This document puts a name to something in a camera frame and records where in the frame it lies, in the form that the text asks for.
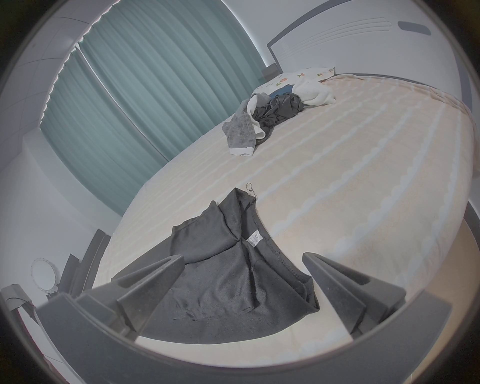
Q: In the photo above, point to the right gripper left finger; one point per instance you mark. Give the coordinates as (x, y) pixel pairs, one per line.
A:
(150, 288)

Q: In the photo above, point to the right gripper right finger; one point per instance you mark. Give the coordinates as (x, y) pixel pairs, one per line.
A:
(348, 296)

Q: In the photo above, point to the black T-shirt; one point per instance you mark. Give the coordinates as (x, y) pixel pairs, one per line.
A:
(232, 285)

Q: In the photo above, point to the bed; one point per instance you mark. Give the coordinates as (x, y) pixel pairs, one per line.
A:
(337, 168)

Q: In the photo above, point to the pile of clothes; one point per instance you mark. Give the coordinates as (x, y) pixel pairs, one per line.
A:
(243, 127)

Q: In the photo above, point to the black chest of drawers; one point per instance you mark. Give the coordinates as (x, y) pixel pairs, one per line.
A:
(97, 255)

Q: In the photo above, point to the white round mirror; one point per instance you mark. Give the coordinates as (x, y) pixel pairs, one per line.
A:
(44, 274)

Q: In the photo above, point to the blue-green curtain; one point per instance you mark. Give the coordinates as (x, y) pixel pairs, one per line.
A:
(93, 150)
(168, 75)

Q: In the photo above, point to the white printed pillow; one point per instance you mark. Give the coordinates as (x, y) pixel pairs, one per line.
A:
(296, 77)

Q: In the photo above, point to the grey bedside table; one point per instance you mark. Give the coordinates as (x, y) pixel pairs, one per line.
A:
(272, 70)

